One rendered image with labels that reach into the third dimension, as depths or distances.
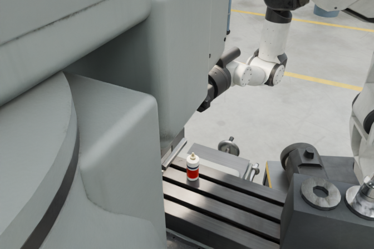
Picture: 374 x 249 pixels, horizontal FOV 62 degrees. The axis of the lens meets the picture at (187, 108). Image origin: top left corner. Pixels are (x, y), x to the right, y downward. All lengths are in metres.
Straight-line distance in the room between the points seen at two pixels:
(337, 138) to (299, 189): 2.05
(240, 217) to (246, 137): 1.69
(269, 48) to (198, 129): 1.62
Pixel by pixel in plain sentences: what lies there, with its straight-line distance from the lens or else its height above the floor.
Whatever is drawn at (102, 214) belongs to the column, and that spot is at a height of 1.46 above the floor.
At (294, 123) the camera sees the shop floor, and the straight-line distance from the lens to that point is 2.88.
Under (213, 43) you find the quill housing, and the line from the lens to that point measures 0.65.
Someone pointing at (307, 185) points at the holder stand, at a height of 1.10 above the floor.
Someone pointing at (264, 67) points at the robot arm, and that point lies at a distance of 1.16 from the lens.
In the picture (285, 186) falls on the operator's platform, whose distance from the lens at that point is 1.77.
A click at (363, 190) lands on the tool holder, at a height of 1.14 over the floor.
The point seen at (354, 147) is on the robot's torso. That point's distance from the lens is 1.50.
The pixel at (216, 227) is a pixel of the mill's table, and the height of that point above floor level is 0.90.
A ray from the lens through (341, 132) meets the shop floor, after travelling 2.93.
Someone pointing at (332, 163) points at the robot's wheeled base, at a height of 0.57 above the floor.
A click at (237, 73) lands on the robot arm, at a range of 0.93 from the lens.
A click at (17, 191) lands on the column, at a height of 1.56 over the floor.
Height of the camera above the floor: 1.70
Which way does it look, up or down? 36 degrees down
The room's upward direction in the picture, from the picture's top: straight up
